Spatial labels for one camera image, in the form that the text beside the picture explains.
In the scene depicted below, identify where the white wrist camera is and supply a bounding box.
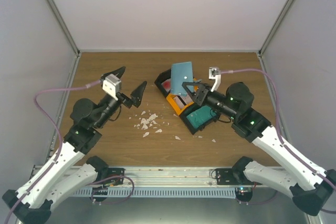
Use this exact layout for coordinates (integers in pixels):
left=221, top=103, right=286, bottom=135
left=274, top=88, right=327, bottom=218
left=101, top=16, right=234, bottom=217
left=102, top=73, right=121, bottom=101
left=208, top=67, right=221, bottom=92

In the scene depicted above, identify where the red dot card stack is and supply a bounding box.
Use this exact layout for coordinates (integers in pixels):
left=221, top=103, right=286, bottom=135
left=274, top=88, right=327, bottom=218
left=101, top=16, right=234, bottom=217
left=162, top=79, right=171, bottom=92

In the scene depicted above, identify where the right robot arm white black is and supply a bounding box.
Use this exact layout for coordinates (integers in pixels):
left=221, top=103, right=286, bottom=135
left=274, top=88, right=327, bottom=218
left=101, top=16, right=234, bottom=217
left=182, top=82, right=335, bottom=216

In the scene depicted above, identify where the black bin with green cards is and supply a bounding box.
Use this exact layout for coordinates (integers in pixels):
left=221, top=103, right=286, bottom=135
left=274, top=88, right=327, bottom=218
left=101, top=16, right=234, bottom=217
left=179, top=104, right=220, bottom=135

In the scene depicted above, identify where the black bin with red cards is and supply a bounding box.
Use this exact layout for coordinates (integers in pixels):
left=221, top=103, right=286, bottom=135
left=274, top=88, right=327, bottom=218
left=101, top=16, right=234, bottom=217
left=154, top=68, right=197, bottom=96

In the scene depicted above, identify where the orange plastic bin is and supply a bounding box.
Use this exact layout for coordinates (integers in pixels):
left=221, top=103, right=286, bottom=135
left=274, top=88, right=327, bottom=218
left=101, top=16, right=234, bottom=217
left=166, top=91, right=194, bottom=115

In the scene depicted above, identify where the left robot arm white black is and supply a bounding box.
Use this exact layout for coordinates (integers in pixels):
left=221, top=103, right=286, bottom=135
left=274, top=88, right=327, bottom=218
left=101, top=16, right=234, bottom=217
left=2, top=67, right=147, bottom=223

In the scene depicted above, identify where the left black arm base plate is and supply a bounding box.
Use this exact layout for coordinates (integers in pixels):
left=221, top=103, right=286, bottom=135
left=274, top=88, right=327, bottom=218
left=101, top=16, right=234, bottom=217
left=90, top=168, right=125, bottom=186

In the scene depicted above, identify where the blue leather card holder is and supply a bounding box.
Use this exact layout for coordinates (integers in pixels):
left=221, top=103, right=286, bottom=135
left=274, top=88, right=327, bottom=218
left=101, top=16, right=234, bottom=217
left=170, top=61, right=202, bottom=98

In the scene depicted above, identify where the grey slotted cable duct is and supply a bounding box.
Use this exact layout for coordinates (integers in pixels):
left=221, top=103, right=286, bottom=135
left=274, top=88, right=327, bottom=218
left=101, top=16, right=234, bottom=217
left=70, top=186, right=237, bottom=199

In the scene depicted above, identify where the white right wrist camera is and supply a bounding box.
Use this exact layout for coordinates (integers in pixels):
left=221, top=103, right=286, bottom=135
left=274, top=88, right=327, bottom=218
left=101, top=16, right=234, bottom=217
left=208, top=67, right=221, bottom=92

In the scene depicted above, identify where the aluminium front rail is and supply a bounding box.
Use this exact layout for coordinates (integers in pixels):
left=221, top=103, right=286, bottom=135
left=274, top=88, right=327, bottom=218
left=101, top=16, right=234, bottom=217
left=28, top=165, right=313, bottom=187

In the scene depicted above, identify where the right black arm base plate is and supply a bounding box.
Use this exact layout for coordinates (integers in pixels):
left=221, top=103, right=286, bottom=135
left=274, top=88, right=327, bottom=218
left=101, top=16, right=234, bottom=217
left=210, top=168, right=255, bottom=186

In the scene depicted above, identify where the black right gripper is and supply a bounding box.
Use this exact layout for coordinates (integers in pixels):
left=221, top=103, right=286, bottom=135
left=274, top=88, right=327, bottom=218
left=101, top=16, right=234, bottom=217
left=183, top=82, right=238, bottom=121

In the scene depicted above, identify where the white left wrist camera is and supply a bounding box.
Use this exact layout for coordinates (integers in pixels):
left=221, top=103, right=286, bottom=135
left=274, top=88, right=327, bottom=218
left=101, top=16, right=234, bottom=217
left=102, top=73, right=121, bottom=101

